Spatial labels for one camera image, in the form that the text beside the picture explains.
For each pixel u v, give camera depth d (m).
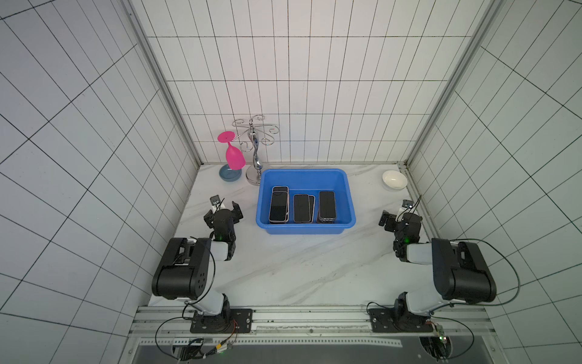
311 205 1.00
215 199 0.79
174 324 0.66
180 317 0.72
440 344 0.68
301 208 0.98
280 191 1.02
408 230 0.72
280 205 0.94
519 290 0.44
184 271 0.45
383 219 0.87
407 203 0.81
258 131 0.95
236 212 0.87
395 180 1.10
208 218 0.83
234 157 1.00
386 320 0.73
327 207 1.00
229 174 1.14
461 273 0.45
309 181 1.10
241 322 0.72
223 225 0.70
